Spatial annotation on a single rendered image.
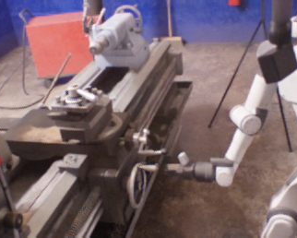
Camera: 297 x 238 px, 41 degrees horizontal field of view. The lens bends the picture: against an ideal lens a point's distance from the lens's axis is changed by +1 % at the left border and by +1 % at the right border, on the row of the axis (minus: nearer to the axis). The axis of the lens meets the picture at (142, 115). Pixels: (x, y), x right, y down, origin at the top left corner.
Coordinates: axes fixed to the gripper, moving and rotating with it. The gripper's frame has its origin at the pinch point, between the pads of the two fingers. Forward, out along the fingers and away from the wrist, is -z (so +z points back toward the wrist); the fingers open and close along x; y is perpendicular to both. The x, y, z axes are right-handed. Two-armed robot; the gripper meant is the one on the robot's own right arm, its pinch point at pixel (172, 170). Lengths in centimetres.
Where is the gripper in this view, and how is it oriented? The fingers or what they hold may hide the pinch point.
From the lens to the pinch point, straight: 179.4
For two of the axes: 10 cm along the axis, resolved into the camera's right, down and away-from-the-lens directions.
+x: -3.0, 2.4, -9.2
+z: 9.5, 0.3, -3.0
